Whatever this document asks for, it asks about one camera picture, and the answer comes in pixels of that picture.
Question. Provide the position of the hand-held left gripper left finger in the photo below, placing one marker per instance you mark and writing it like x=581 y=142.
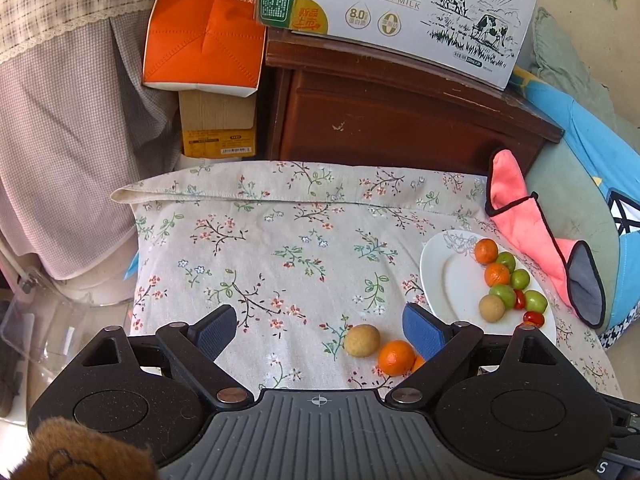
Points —
x=217 y=331

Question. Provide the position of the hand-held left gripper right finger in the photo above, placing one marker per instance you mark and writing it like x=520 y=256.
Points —
x=422 y=332

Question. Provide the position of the orange mandarin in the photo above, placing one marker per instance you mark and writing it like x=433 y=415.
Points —
x=396 y=358
x=419 y=364
x=486 y=251
x=496 y=275

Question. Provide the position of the white plate with flower print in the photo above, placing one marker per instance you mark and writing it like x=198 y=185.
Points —
x=455 y=285

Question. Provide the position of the brown longan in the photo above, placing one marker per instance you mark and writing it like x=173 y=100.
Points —
x=491 y=307
x=362 y=341

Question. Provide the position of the green jujube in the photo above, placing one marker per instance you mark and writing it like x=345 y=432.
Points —
x=520 y=279
x=535 y=301
x=502 y=296
x=506 y=261

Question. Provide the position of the red cherry tomato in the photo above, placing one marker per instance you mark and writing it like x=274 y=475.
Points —
x=520 y=300
x=533 y=317

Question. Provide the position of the floral cloth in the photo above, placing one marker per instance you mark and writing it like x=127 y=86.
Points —
x=260 y=240

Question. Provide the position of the pink oven mitt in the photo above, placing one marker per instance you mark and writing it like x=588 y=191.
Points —
x=515 y=210

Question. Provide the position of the clear plastic container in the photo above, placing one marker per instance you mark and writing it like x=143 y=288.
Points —
x=45 y=340

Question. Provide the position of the brown plush sleeve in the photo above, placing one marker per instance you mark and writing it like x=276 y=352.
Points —
x=90 y=452

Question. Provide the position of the brown cardboard box yellow label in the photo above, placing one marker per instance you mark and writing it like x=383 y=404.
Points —
x=217 y=125

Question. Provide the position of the dark wooden nightstand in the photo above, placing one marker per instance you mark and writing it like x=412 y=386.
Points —
x=380 y=120

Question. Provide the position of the pink checked cloth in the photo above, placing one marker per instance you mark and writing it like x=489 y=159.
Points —
x=75 y=150

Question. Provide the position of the blue cushion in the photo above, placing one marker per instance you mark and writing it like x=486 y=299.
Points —
x=585 y=125

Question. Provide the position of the orange cardboard box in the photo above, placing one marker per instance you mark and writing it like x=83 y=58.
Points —
x=205 y=35

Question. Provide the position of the crumpled grey-green cloth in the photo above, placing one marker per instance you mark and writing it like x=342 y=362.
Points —
x=565 y=55

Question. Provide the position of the white milk carton box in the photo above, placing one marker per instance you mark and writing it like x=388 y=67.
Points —
x=400 y=10

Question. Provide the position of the beige checked curtain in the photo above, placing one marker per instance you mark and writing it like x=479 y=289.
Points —
x=60 y=5

